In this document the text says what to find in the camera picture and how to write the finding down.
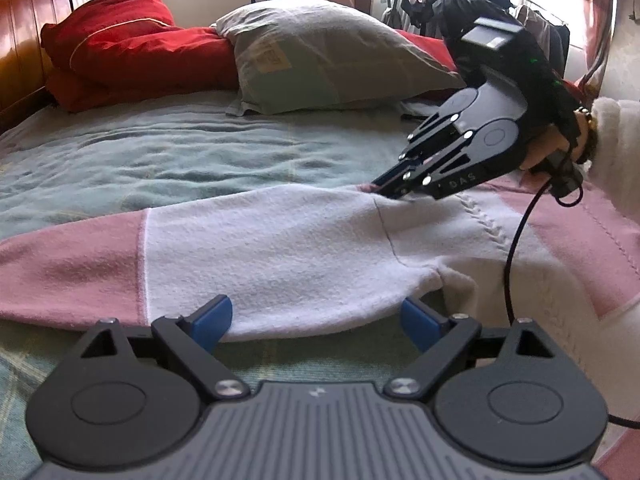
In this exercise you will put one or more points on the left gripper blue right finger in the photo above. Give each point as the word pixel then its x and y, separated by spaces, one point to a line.
pixel 446 343

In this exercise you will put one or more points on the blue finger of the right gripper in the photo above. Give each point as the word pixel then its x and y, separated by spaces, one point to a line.
pixel 397 189
pixel 397 170

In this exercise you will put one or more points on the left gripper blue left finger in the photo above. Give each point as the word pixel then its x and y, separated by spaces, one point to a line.
pixel 185 345

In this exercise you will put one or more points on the pink and white sweater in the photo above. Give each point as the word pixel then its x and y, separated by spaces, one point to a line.
pixel 301 262

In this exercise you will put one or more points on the hanging clothes on rack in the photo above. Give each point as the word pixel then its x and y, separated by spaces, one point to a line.
pixel 554 40

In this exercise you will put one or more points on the person's right hand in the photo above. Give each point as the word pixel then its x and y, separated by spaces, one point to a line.
pixel 549 139

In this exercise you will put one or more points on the red quilt behind backpack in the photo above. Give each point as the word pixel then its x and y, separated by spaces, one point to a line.
pixel 436 49

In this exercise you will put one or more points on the white fleece right sleeve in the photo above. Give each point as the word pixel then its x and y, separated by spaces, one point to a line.
pixel 615 163

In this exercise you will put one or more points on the black backpack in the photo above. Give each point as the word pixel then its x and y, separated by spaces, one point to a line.
pixel 549 99

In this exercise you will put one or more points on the grey pillow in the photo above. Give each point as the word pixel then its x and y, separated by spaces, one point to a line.
pixel 319 55

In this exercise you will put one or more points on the right pink curtain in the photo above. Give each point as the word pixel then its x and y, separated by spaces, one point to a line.
pixel 598 19

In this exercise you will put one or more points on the green plaid bed blanket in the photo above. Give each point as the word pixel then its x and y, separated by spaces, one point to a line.
pixel 58 168

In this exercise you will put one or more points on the red pillow at headboard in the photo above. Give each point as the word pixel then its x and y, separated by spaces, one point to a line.
pixel 117 51

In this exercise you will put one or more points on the wooden headboard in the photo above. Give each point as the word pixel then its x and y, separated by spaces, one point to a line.
pixel 24 64

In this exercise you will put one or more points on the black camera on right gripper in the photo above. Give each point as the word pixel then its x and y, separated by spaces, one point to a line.
pixel 488 37

